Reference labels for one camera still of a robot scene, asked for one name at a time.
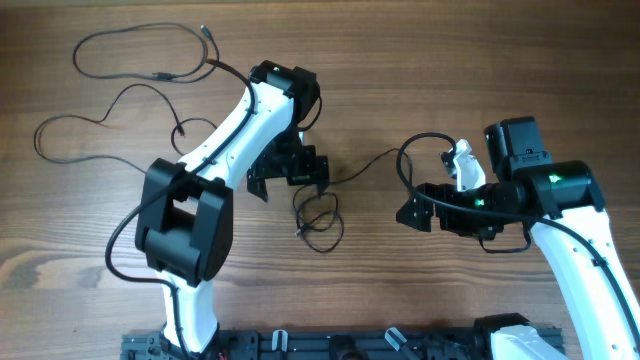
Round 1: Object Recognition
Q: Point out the black USB-A cable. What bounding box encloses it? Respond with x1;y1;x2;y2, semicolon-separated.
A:
71;22;221;85

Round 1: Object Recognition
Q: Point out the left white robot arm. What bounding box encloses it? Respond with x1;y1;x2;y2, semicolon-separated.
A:
134;60;329;359

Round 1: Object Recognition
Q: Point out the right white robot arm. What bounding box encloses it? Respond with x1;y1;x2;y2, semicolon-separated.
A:
396;117;639;359

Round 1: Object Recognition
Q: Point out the black mounting rail base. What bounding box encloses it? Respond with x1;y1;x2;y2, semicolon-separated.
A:
119;313;566;360

